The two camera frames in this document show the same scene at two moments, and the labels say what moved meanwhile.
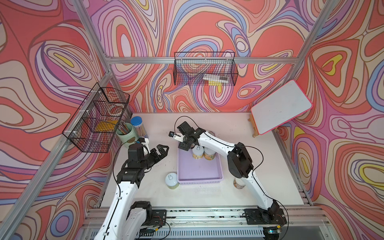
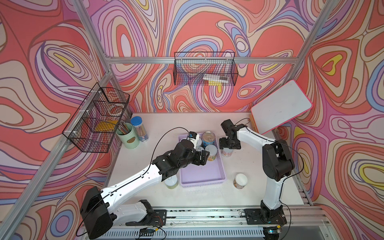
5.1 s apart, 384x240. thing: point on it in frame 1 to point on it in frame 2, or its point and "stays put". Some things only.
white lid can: [197, 152] stays put
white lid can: [209, 154] stays put
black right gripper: [184, 146] to [222, 144]
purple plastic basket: [193, 171] stays put
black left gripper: [155, 155] to [203, 158]
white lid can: [171, 180] stays put
